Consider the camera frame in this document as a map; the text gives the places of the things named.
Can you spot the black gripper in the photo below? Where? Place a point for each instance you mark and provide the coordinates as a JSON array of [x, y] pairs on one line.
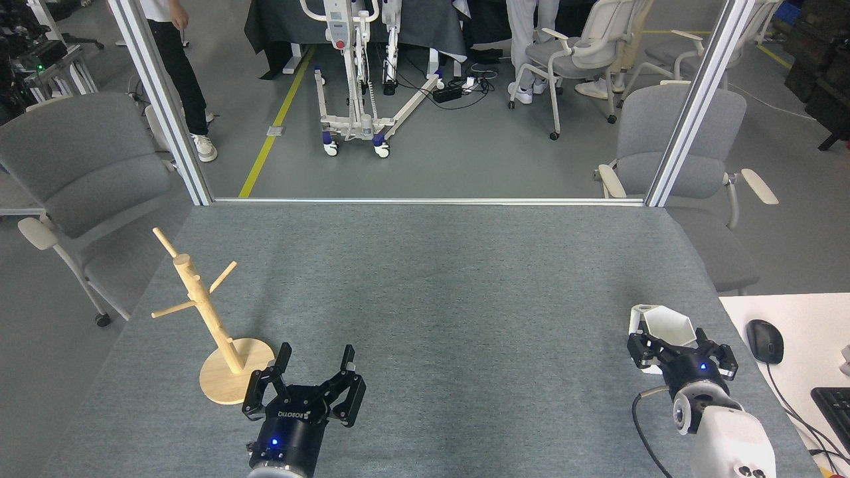
[[694, 375], [292, 431]]

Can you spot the white hexagonal cup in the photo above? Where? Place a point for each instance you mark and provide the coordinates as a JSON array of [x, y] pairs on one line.
[[667, 324]]

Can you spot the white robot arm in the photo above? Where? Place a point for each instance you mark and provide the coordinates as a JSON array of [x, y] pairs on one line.
[[730, 438], [279, 473]]

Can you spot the wooden cup rack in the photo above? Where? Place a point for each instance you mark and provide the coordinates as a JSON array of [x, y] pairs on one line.
[[199, 299]]

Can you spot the equipment rack with green light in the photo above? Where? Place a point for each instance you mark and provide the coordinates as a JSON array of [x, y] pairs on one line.
[[33, 60]]

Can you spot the black computer mouse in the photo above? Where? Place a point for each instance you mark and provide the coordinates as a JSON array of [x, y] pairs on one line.
[[765, 340]]

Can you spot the black keyboard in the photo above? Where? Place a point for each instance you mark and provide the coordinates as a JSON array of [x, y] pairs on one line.
[[835, 411]]

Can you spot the grey office chair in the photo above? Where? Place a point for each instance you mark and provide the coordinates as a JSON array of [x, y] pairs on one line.
[[86, 166], [671, 126]]

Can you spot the person's feet behind chair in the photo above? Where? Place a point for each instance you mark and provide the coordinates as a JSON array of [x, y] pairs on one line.
[[594, 89]]

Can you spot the white office chair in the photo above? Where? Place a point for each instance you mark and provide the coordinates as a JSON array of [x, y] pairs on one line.
[[690, 53], [571, 63]]

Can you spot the black power strip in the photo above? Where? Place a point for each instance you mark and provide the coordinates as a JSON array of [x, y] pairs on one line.
[[448, 93]]

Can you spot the person in black trousers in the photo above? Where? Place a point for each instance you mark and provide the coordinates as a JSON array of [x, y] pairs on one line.
[[179, 66]]

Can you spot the person in white trousers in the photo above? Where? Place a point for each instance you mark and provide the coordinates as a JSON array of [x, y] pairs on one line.
[[521, 26]]

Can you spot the white stand on wheels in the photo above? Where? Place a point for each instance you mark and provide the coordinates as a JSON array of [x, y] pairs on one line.
[[342, 33]]

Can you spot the dark cloth covered table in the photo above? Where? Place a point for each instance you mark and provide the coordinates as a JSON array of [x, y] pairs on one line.
[[285, 23]]

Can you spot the silver frame post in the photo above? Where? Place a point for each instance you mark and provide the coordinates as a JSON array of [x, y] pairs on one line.
[[163, 99], [697, 99]]

